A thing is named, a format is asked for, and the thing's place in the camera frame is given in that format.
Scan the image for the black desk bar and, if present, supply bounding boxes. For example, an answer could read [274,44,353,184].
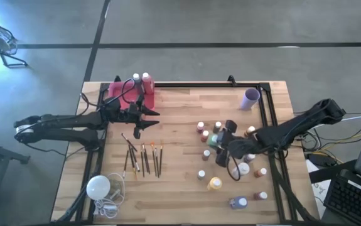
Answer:
[308,159,358,185]

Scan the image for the yellow floor cable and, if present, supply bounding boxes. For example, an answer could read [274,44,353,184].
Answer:
[304,122,361,158]

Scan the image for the black keyboard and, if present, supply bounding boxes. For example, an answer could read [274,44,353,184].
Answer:
[323,169,361,226]

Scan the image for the large black paint bottle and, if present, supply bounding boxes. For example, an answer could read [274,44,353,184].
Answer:
[132,73,146,95]

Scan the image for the large green paint bottle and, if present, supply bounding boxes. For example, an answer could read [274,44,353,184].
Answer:
[205,133,224,149]

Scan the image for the thin black paint brush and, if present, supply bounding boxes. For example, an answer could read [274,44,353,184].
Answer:
[142,143,151,175]
[140,143,146,179]
[124,149,130,179]

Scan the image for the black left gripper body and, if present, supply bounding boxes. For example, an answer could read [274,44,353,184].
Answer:
[102,93,146,140]

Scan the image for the lavender cup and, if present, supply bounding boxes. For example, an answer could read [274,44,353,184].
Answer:
[239,87,261,111]

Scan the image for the black brush with yellow end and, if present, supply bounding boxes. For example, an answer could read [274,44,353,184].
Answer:
[129,146,138,181]

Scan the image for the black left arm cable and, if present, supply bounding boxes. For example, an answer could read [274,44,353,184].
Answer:
[79,78,137,109]

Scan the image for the pink plastic bin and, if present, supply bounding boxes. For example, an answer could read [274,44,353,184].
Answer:
[107,80,155,110]

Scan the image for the black brush with silver ferrule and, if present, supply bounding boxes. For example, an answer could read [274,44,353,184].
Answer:
[131,146,141,173]

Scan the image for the short thin black brush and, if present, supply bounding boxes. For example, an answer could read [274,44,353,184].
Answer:
[154,146,161,179]

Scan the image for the white paper sheet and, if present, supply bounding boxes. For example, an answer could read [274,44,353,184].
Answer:
[305,158,332,218]

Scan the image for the large purple paint bottle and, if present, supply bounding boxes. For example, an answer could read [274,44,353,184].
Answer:
[229,196,249,210]

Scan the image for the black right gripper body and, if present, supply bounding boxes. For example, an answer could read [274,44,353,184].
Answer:
[215,119,247,168]

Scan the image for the white floor cable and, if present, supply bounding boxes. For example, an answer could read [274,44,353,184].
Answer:
[338,114,361,123]

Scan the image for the large red paint bottle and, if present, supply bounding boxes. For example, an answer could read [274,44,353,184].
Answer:
[141,72,156,95]

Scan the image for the black brush with dark bristles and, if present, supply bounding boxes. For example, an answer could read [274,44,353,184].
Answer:
[120,132,139,153]

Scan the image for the black power box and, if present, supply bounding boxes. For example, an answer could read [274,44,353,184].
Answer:
[307,152,337,168]

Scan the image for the white bulb table lamp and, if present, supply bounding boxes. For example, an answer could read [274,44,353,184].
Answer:
[85,173,126,202]

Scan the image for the black side stand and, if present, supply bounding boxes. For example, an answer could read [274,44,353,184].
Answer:
[0,135,31,226]

